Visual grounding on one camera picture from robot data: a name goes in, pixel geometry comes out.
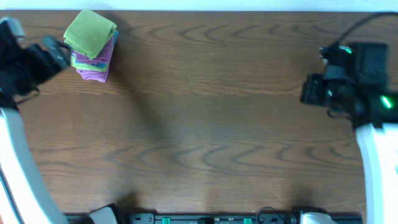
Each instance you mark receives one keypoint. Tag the bottom purple folded cloth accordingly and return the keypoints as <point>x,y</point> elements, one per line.
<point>94,75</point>

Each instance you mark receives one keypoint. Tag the green microfiber cloth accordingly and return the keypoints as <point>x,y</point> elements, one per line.
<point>89,33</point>

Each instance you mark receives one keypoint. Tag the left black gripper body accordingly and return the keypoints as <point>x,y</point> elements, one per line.
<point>45,59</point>

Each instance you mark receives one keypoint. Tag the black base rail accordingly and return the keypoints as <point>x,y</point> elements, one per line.
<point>149,218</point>

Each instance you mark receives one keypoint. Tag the top purple folded cloth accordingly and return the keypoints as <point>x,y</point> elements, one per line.
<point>102,58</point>

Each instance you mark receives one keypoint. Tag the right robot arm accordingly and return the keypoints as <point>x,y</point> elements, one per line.
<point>372,109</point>

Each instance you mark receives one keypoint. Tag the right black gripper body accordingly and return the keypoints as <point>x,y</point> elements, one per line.
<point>336,89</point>

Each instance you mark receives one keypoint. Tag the blue folded cloth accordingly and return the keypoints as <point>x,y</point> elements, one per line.
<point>100,62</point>

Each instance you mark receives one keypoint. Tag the light green folded cloth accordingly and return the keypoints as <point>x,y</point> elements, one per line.
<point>85,66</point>

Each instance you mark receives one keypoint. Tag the purple folded cloth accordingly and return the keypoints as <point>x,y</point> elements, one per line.
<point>94,75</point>
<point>102,58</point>

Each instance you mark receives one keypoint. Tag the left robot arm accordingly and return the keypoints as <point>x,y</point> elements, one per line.
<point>29,199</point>

